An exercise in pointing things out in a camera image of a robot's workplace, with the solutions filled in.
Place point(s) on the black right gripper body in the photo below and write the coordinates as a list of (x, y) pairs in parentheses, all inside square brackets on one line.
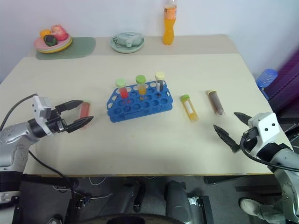
[(250, 135)]

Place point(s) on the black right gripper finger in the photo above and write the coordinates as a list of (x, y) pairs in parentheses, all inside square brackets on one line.
[(243, 118), (227, 137)]

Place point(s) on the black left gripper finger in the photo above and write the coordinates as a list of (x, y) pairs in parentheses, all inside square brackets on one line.
[(80, 123), (72, 104)]

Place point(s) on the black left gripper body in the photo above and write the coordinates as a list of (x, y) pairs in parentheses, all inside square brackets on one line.
[(56, 122)]

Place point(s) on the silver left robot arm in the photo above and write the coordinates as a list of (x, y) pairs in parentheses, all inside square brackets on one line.
[(14, 133)]

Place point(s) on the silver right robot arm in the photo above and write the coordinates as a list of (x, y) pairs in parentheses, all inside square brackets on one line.
[(287, 161)]

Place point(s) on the red tube pale green cap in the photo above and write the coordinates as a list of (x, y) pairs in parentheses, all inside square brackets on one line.
[(84, 112), (124, 93)]

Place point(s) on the brown tube cream cap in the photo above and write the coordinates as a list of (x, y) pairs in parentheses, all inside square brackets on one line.
[(216, 102)]

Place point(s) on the yellow tube green cap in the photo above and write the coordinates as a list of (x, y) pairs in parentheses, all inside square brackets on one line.
[(190, 109)]

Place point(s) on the blue test tube rack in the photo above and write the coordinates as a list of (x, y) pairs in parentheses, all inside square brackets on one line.
[(140, 110)]

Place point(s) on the orange tube green cap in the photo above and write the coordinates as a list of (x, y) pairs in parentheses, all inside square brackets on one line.
[(141, 90)]

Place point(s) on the black tube cream cap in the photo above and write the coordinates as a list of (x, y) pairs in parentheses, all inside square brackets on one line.
[(160, 84)]

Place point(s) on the blue water jug cap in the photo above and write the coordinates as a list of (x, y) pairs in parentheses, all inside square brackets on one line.
[(266, 79)]

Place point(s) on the plates with toy fruit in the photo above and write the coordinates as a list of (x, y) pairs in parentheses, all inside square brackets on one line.
[(59, 51)]

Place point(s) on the dark purple chair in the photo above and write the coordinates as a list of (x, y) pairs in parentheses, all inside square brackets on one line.
[(287, 84)]

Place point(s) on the green placemat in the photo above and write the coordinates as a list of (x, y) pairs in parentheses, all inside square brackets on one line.
[(81, 46)]

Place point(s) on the pink plate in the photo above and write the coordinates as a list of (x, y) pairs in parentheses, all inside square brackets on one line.
[(61, 43)]

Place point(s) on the dark green toy fruit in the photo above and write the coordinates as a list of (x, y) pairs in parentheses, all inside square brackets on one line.
[(50, 40)]

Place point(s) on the white shoe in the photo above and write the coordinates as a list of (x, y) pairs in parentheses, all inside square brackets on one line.
[(248, 205)]

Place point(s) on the pink toy peach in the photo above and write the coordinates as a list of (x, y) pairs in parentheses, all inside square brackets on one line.
[(59, 32)]

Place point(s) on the orange toy pepper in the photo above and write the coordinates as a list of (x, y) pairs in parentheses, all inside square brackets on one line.
[(44, 33)]

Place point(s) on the grey striped trouser leg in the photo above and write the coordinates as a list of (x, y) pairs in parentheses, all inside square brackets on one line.
[(268, 211)]

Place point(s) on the grey green folded cloth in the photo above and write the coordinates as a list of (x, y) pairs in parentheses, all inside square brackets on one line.
[(126, 39)]

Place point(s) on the orange soda bottle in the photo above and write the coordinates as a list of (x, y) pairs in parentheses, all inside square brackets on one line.
[(168, 28)]

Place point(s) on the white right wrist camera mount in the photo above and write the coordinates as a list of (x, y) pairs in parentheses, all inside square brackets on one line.
[(266, 126)]

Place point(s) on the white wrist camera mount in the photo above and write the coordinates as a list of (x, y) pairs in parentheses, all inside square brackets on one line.
[(41, 106), (266, 126)]

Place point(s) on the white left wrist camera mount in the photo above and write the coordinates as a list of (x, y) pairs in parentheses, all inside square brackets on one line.
[(41, 106)]

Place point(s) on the black table frame bar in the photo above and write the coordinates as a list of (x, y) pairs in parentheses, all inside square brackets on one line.
[(240, 179)]

